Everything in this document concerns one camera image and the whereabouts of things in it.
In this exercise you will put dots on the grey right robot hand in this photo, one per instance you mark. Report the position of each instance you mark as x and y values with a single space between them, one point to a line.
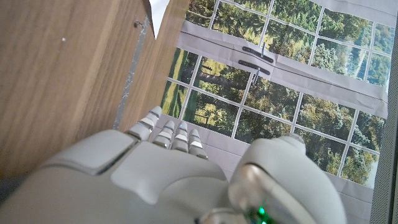
161 186

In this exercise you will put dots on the printed window backdrop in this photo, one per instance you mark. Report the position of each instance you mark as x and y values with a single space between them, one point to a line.
280 93

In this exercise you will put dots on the crumpled white paper sheet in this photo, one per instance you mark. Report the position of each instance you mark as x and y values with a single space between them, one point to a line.
158 12

